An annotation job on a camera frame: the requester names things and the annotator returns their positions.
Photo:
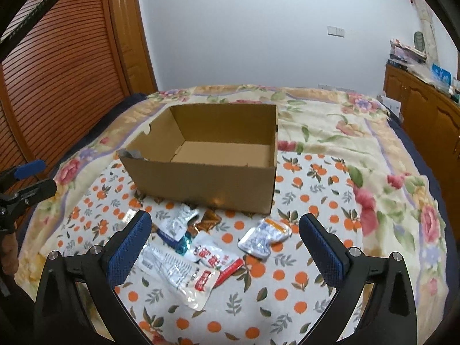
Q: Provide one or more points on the stack of boxes and books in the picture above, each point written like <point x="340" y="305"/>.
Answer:
<point x="406" y="54"/>

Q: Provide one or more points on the group of small bottles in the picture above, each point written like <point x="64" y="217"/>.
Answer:
<point x="454" y="90"/>

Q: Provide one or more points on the orange fruit print cloth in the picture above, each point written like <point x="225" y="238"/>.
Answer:
<point x="251" y="294"/>

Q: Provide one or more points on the white hanging cloth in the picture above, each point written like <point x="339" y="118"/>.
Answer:
<point x="427" y="28"/>

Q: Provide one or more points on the white snack packet red print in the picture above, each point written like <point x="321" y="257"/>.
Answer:
<point x="212" y="255"/>

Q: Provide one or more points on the white and blue snack packet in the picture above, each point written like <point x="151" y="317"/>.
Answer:
<point x="174" y="222"/>

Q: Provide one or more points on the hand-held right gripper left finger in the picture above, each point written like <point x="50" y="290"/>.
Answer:
<point x="129" y="248"/>

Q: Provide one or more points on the long clear packet red label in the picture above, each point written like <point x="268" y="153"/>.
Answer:
<point x="172" y="269"/>

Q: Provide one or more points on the white snack packet orange edge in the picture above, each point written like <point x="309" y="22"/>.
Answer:
<point x="260" y="239"/>

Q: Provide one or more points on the blue printed box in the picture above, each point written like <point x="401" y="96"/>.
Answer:
<point x="441" y="74"/>

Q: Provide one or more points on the cardboard box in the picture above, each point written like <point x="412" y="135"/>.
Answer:
<point x="201" y="183"/>

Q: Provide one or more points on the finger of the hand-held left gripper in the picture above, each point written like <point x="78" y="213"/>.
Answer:
<point x="37" y="189"/>
<point x="30" y="169"/>

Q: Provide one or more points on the person's left hand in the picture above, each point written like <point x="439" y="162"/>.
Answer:
<point x="8" y="255"/>

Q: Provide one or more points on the orange foil candy wrapper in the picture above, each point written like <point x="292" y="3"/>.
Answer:
<point x="207" y="221"/>

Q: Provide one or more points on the wooden louvred wardrobe door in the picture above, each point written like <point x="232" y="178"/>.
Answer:
<point x="64" y="61"/>

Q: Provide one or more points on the wooden panelled door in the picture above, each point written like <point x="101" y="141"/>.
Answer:
<point x="127" y="25"/>

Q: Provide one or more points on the white carton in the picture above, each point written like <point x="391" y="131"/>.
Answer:
<point x="391" y="106"/>

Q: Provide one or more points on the wooden sideboard cabinet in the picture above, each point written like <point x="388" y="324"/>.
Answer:
<point x="424" y="104"/>

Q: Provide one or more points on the white wall switch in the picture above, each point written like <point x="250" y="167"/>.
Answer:
<point x="336" y="31"/>

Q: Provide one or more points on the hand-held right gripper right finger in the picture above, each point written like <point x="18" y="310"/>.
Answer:
<point x="320" y="251"/>

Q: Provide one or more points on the blue foil candy wrapper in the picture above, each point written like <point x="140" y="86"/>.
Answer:
<point x="185" y="245"/>

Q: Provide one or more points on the floral blanket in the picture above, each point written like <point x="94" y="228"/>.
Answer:
<point x="323" y="129"/>

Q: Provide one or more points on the black metal bar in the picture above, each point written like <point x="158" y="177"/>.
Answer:
<point x="36" y="10"/>

